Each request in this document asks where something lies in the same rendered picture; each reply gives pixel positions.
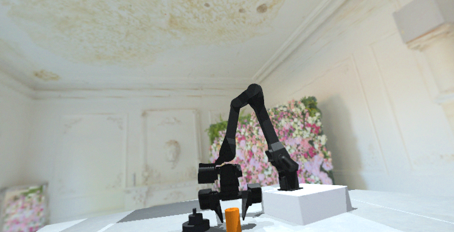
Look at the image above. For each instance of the orange translucent knob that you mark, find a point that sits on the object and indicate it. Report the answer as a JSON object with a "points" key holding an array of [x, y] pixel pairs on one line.
{"points": [[232, 217]]}

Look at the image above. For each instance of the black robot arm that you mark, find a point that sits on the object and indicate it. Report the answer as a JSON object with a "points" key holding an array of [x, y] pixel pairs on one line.
{"points": [[276, 153]]}

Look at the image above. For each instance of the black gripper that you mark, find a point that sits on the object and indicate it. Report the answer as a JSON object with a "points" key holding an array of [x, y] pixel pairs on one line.
{"points": [[209, 199]]}

